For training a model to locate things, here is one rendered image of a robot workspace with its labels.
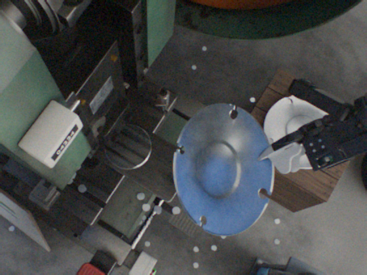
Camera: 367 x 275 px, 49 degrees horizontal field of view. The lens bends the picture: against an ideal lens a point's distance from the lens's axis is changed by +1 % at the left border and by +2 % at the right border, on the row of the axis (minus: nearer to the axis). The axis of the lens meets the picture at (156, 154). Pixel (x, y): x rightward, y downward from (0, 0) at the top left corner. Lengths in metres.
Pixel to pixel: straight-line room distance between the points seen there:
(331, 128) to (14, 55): 0.53
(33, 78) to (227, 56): 1.69
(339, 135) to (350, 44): 1.58
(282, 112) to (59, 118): 1.21
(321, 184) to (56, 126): 1.23
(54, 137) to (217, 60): 1.63
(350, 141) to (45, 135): 0.49
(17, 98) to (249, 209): 0.54
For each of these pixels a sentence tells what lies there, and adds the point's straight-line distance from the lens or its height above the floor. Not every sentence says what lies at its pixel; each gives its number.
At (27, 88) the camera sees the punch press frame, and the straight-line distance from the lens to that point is 0.45.
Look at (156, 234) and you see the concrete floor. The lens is 1.80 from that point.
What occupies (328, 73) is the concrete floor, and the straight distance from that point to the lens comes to 2.18.
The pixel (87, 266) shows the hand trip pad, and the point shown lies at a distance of 1.04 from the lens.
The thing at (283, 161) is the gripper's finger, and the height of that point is 1.08.
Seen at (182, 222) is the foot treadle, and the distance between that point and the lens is 1.64.
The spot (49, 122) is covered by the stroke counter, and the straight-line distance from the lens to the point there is 0.50.
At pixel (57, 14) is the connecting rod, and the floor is 1.37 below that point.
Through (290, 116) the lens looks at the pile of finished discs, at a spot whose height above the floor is 0.36.
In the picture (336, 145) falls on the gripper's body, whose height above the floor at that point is 1.16.
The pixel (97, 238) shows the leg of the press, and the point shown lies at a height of 0.64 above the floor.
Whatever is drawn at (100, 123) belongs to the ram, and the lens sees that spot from 0.84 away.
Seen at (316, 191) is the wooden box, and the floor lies 0.35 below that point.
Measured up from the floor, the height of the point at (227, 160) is 0.97.
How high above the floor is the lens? 1.79
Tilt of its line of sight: 75 degrees down
